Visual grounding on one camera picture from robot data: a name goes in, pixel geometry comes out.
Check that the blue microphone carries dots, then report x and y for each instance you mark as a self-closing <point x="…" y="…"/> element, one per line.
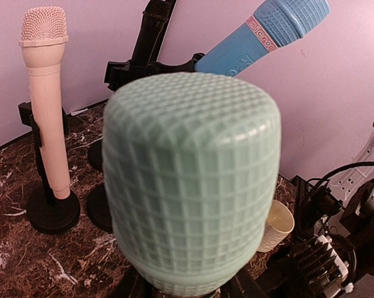
<point x="273" y="25"/>

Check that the tall black microphone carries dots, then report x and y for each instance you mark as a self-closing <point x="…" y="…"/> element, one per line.
<point x="155" y="17"/>

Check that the beige microphone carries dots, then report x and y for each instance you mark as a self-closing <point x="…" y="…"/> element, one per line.
<point x="43" y="39"/>

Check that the black stand of tall microphone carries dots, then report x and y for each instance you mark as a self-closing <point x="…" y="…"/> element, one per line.
<point x="117" y="75"/>

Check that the black stand of blue microphone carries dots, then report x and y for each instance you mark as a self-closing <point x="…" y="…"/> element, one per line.
<point x="97" y="206"/>

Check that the cream ribbed mug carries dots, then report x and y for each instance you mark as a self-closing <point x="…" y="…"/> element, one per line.
<point x="278" y="225"/>

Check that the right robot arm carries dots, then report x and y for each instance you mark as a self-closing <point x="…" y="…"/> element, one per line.
<point x="340" y="203"/>

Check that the black stand of beige microphone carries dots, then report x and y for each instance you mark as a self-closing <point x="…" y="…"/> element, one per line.
<point x="45" y="212"/>

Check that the mint green microphone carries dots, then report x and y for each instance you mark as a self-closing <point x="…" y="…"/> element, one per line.
<point x="190" y="163"/>

